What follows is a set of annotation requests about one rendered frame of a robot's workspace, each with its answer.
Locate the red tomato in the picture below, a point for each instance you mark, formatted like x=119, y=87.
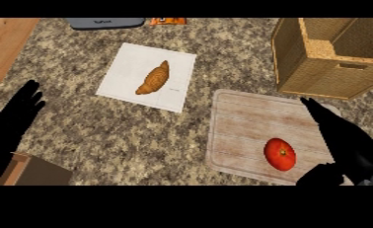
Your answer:
x=281, y=154

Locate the tan wicker basket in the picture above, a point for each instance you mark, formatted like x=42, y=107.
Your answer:
x=321, y=64

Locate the brown croissant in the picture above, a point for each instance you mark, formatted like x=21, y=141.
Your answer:
x=154, y=79

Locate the white square placemat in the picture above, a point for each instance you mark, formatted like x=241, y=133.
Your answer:
x=141, y=74

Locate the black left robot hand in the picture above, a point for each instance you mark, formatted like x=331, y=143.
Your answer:
x=20, y=113

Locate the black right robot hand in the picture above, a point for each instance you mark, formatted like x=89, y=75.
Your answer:
x=343, y=139

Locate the dark grey flat appliance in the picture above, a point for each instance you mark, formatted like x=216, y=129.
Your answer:
x=104, y=23

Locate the orange packet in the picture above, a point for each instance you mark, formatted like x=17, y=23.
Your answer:
x=167, y=20

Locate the brown wooden box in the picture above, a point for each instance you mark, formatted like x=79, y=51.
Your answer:
x=29, y=171

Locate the pale wooden panel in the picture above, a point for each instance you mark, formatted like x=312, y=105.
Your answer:
x=12, y=41

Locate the pale wooden cutting board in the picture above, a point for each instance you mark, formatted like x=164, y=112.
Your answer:
x=253, y=133

